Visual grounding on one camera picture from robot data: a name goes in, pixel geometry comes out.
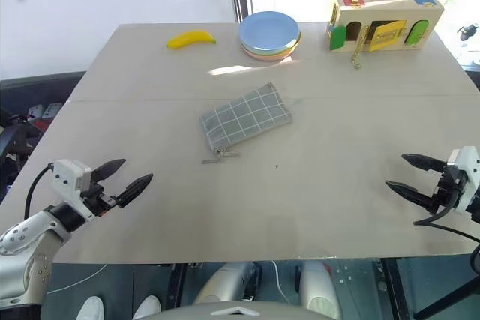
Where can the yellow toy banana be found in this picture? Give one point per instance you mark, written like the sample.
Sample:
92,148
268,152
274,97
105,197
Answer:
187,39

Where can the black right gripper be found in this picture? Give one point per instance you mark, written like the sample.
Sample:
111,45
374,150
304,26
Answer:
450,187

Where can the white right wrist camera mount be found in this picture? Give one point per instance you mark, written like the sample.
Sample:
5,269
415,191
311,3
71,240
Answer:
470,170

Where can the yellow plate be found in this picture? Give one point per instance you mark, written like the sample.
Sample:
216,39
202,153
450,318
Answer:
294,49

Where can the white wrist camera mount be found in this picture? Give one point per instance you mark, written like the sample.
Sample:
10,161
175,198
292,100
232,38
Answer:
470,170
67,174

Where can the red and white clutter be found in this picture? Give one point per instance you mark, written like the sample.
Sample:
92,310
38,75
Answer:
45,110

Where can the wooden lock box toy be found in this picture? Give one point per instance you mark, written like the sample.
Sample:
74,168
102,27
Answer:
382,12

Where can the pink plate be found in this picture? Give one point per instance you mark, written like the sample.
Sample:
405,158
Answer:
268,57

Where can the green plate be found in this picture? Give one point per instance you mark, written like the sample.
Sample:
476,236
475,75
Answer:
297,40

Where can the silver robot leg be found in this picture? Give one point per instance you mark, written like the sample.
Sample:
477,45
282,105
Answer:
228,279
318,286

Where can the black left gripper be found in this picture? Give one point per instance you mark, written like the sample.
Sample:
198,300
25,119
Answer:
99,200

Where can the black device behind window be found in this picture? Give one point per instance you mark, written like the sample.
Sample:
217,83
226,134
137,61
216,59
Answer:
467,31

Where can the black table leg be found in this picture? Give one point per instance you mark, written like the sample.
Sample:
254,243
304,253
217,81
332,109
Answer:
177,284
393,290

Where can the white shoe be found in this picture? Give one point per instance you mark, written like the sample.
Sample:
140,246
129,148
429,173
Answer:
88,308
148,307

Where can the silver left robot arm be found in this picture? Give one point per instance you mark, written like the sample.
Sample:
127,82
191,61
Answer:
22,239

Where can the grey checked zipper pouch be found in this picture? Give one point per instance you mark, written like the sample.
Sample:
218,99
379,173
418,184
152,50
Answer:
243,114

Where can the blue plate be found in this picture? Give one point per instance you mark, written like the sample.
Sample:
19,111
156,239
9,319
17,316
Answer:
268,29

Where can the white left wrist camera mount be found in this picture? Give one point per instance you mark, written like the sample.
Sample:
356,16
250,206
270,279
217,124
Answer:
67,174

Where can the grey robot torso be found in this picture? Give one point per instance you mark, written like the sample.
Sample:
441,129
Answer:
240,310

